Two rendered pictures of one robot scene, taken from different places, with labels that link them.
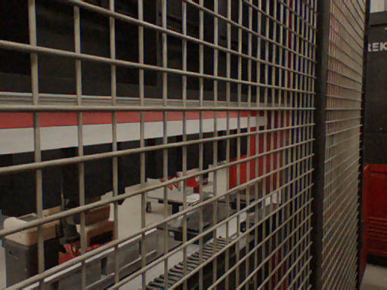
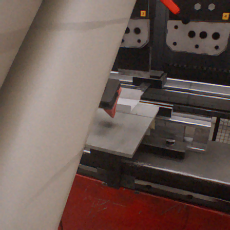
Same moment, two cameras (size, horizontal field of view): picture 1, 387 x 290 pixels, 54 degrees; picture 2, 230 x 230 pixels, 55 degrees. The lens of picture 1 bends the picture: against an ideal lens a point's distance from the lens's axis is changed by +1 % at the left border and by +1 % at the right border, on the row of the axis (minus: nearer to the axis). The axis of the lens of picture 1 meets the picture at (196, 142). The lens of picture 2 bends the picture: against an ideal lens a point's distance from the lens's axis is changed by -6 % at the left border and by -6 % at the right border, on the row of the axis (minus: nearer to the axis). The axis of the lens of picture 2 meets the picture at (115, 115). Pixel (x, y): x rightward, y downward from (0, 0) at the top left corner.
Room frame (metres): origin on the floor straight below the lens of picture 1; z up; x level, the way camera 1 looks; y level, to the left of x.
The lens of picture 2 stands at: (2.02, 0.64, 1.28)
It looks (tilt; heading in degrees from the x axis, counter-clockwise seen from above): 26 degrees down; 262
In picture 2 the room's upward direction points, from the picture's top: straight up
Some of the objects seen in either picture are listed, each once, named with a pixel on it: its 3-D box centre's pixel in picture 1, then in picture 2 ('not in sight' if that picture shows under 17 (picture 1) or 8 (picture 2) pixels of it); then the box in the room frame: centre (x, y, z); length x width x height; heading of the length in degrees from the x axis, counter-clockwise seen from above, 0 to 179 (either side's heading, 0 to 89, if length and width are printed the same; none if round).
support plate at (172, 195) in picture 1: (177, 196); (115, 121); (1.95, 0.10, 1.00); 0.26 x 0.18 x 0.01; 60
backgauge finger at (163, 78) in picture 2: (232, 200); (145, 82); (1.79, -0.17, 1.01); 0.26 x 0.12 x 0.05; 60
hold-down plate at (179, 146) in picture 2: not in sight; (137, 141); (1.87, 0.04, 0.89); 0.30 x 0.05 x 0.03; 150
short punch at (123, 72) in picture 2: (202, 174); (133, 61); (1.87, -0.03, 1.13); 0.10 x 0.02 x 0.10; 150
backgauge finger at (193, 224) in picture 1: (178, 227); not in sight; (1.37, 0.07, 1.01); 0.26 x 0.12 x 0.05; 60
